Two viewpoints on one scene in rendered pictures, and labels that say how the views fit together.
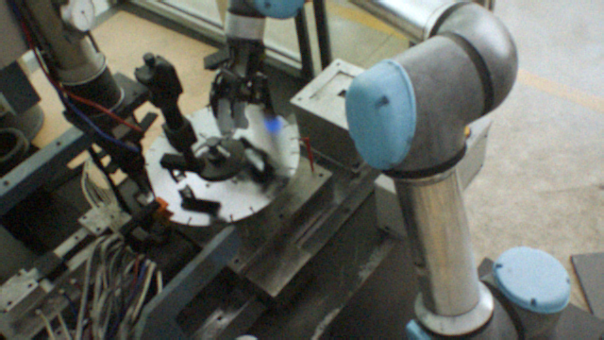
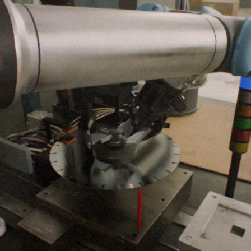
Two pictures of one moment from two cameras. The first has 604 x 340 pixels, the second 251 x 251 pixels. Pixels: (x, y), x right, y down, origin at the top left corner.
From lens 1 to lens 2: 0.94 m
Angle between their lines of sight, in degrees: 60
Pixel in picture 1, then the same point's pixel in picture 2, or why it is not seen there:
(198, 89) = (243, 168)
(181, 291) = not seen: outside the picture
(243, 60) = (146, 87)
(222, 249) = (14, 153)
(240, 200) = (70, 163)
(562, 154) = not seen: outside the picture
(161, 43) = not seen: outside the picture
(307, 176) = (132, 225)
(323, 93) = (230, 214)
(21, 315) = (29, 124)
